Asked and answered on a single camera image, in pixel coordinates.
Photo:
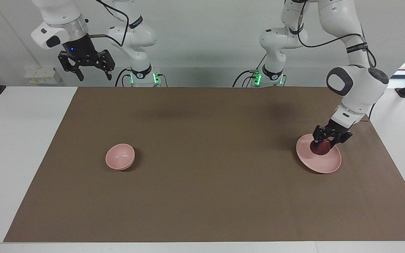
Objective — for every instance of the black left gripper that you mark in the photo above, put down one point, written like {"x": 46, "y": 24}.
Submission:
{"x": 332, "y": 130}

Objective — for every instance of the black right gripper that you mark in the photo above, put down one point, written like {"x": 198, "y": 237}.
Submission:
{"x": 79, "y": 49}

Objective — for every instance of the dark red apple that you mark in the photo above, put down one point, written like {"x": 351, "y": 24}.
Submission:
{"x": 320, "y": 148}

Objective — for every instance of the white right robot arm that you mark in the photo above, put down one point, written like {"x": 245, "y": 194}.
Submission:
{"x": 137, "y": 35}

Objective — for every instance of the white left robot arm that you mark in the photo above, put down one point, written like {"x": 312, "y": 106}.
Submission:
{"x": 355, "y": 84}

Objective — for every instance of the pink plate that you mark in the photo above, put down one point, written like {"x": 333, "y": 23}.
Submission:
{"x": 323, "y": 163}

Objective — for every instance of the pink bowl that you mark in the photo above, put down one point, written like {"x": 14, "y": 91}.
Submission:
{"x": 118, "y": 157}

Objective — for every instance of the brown paper table mat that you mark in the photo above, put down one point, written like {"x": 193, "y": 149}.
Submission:
{"x": 206, "y": 182}

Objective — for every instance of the white wall socket box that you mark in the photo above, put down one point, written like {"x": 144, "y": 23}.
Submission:
{"x": 42, "y": 75}

